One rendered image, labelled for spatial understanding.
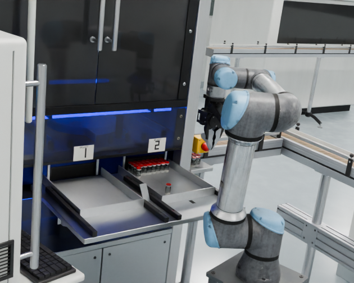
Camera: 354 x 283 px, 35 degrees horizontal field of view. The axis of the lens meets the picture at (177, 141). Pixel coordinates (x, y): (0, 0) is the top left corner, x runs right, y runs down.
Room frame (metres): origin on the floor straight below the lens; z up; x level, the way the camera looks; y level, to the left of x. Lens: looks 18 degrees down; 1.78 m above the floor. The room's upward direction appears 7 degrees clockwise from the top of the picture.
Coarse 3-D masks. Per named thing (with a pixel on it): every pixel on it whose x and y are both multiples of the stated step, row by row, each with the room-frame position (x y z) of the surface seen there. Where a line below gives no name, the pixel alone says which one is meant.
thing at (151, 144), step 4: (152, 140) 2.27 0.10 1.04; (156, 140) 2.28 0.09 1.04; (160, 140) 2.29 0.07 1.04; (164, 140) 2.30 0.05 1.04; (148, 144) 2.26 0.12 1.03; (152, 144) 2.27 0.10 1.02; (160, 144) 2.29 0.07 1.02; (164, 144) 2.30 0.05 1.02; (148, 148) 2.26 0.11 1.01; (152, 148) 2.27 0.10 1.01; (160, 148) 2.29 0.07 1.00; (164, 148) 2.31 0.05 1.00; (148, 152) 2.26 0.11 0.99
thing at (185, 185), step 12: (120, 168) 2.25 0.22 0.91; (180, 168) 2.34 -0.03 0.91; (144, 180) 2.21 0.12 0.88; (156, 180) 2.23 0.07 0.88; (168, 180) 2.24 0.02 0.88; (180, 180) 2.26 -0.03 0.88; (192, 180) 2.27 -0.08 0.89; (204, 180) 2.21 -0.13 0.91; (156, 192) 2.03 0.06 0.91; (180, 192) 2.13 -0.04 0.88; (192, 192) 2.08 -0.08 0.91; (204, 192) 2.12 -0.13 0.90
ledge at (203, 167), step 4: (200, 164) 2.50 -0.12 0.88; (204, 164) 2.51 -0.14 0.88; (192, 168) 2.43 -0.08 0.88; (196, 168) 2.43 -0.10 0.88; (200, 168) 2.44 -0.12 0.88; (204, 168) 2.45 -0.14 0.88; (208, 168) 2.46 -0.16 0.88; (212, 168) 2.48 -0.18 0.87; (192, 172) 2.41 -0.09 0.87; (196, 172) 2.42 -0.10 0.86; (200, 172) 2.44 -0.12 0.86
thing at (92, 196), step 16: (96, 176) 2.19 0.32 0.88; (112, 176) 2.14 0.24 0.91; (64, 192) 2.00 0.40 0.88; (80, 192) 2.02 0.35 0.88; (96, 192) 2.03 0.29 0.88; (112, 192) 2.05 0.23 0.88; (128, 192) 2.03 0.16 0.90; (80, 208) 1.87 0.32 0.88; (96, 208) 1.83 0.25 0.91; (112, 208) 1.87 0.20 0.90; (128, 208) 1.91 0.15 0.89
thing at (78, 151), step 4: (76, 148) 2.06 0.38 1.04; (80, 148) 2.07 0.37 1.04; (84, 148) 2.08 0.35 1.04; (88, 148) 2.09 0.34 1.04; (92, 148) 2.10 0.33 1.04; (76, 152) 2.06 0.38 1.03; (80, 152) 2.07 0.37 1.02; (84, 152) 2.08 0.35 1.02; (88, 152) 2.09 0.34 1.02; (92, 152) 2.10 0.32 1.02; (76, 156) 2.06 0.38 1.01; (80, 156) 2.07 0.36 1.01; (84, 156) 2.08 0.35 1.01; (88, 156) 2.09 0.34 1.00; (92, 156) 2.10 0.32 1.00; (76, 160) 2.06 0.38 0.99; (80, 160) 2.07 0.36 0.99
